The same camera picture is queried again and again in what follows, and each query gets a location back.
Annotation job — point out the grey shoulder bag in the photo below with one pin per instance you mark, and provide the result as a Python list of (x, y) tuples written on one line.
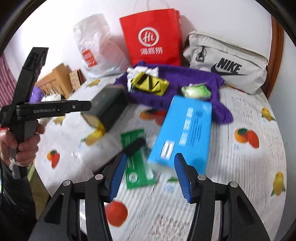
[(226, 62)]

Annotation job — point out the green packet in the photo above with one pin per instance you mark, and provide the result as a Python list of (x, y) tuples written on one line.
[(136, 171)]

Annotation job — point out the red paper bag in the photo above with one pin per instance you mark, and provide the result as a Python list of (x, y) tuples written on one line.
[(150, 39)]

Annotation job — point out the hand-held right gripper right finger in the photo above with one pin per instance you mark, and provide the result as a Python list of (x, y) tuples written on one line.
[(182, 179)]

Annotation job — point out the wooden headboard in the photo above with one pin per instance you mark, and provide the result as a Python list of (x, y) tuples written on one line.
[(54, 80)]

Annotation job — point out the dark tin box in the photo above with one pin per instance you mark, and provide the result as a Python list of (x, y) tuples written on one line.
[(108, 104)]

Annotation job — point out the white plastic shopping bag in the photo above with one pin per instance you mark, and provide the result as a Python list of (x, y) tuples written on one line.
[(97, 41)]

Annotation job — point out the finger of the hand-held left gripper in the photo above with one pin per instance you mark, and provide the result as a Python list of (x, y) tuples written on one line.
[(34, 66)]

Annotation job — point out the purple plush toy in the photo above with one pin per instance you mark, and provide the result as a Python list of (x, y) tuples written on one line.
[(37, 95)]

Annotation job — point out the blue tissue pack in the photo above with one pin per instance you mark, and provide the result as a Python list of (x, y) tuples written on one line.
[(185, 129)]

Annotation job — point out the fruit print packet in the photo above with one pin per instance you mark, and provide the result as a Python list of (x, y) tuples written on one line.
[(196, 91)]

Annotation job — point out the purple fabric tray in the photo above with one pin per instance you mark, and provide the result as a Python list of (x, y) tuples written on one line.
[(171, 102)]

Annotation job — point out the yellow black pouch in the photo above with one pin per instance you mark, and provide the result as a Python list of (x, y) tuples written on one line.
[(149, 83)]

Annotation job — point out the patterned book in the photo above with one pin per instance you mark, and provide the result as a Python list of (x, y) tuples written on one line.
[(77, 78)]

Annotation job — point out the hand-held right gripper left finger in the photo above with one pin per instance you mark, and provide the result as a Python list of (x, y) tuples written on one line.
[(118, 178)]

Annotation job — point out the fruit print tablecloth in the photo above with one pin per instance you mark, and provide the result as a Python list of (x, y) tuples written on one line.
[(235, 150)]

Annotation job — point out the person's left forearm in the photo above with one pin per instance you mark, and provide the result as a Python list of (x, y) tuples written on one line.
[(13, 199)]

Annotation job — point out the pink striped cloth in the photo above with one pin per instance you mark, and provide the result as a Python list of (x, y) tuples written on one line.
[(7, 78)]

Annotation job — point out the person's left hand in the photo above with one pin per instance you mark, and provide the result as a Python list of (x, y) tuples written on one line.
[(27, 153)]

